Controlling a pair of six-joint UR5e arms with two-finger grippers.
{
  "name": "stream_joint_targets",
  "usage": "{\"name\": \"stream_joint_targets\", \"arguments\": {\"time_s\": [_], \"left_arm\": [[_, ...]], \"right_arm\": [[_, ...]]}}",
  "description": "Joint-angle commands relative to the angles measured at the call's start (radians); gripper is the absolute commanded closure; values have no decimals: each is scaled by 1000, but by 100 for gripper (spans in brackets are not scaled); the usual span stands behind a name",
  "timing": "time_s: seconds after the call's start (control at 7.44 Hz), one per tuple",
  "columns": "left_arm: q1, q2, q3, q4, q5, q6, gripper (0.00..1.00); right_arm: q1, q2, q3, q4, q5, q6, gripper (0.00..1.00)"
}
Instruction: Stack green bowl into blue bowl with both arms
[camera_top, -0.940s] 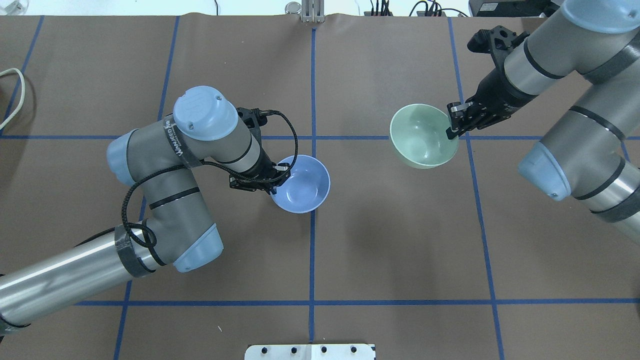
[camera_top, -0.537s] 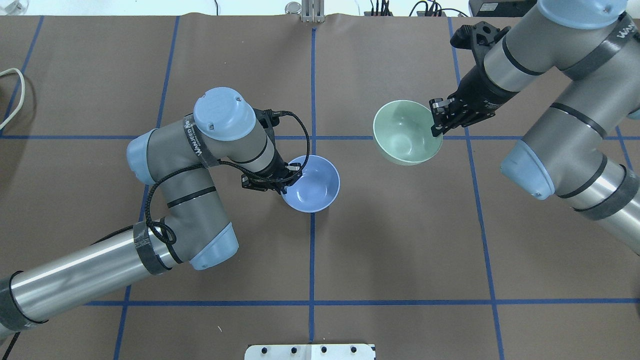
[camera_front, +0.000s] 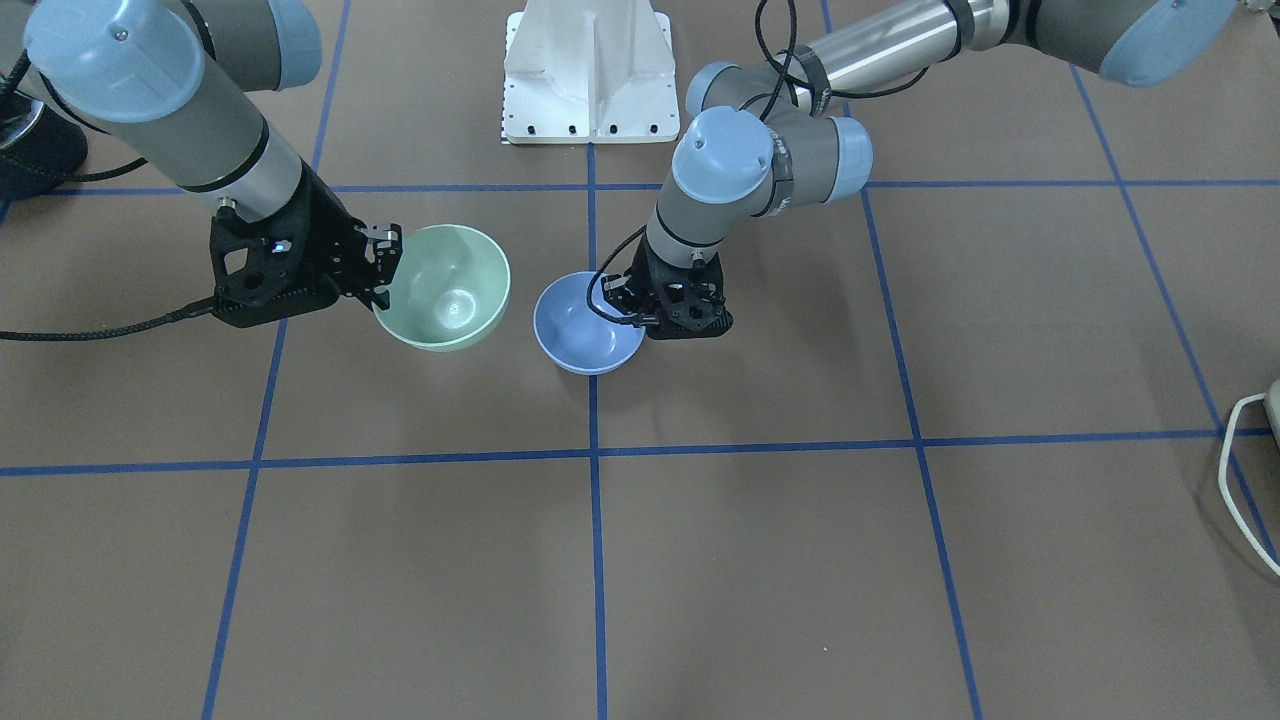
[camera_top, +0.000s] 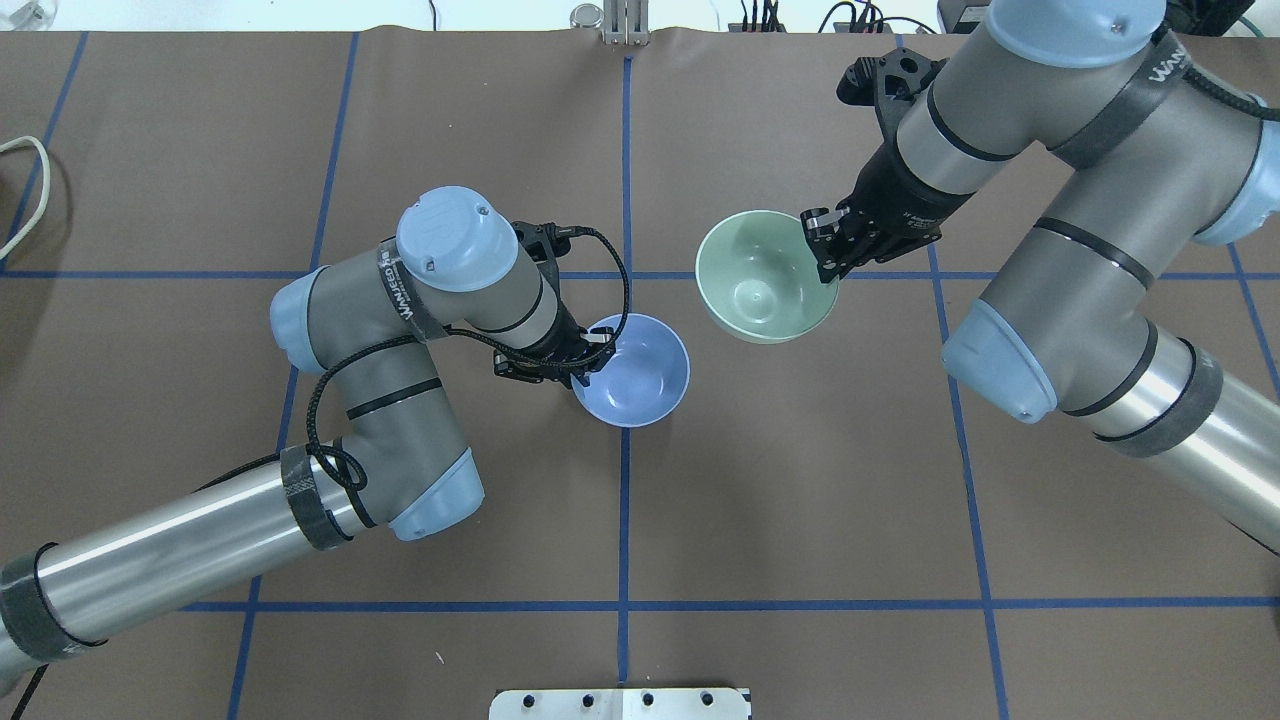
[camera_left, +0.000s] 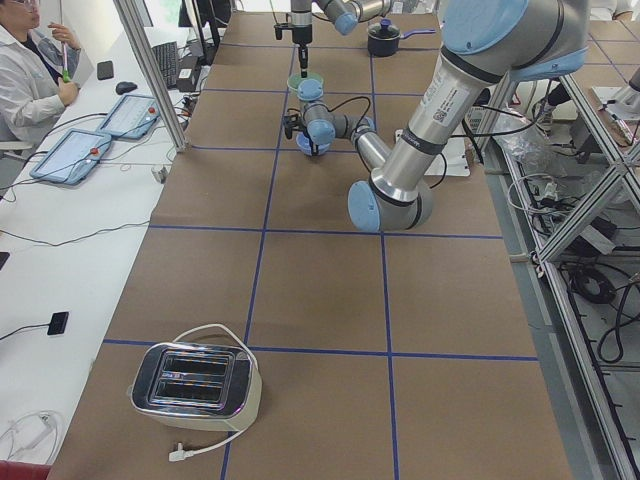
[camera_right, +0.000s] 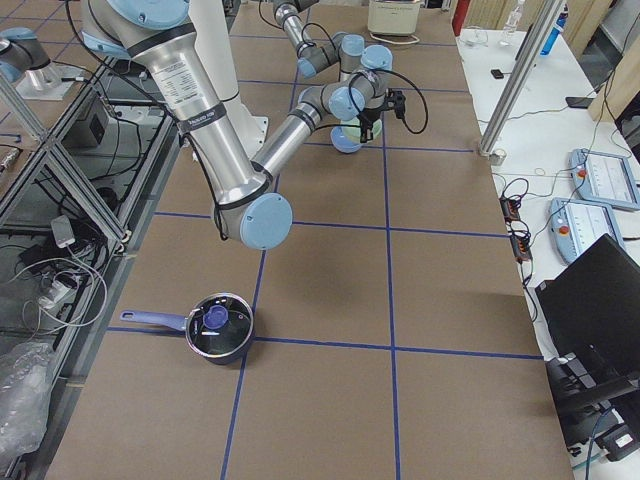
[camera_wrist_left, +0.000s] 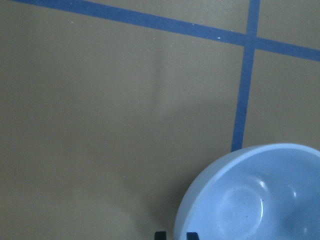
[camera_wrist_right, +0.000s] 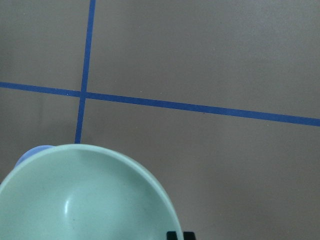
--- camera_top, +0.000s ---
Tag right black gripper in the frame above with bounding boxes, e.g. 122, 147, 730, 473
800, 141, 970, 284

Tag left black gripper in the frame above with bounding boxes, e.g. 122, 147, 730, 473
492, 295, 620, 386

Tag blue bowl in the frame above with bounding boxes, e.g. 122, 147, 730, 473
571, 313, 692, 428

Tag green bowl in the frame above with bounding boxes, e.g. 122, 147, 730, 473
695, 210, 838, 345

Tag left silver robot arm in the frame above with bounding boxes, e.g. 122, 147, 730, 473
3, 186, 625, 692

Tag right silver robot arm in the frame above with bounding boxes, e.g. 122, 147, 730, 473
800, 1, 1279, 551

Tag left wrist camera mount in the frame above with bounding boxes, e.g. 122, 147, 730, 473
511, 222, 573, 284

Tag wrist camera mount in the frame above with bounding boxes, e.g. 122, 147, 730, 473
511, 222, 573, 284
836, 47, 948, 140

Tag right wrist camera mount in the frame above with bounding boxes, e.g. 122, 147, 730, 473
836, 47, 948, 140

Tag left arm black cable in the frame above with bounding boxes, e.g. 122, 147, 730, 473
189, 225, 634, 493

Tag aluminium frame post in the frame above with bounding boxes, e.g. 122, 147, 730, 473
570, 0, 652, 46

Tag white pedestal column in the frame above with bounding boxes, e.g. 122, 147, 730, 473
488, 687, 753, 719

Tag white power cable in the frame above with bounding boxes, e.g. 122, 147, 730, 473
0, 135, 52, 263

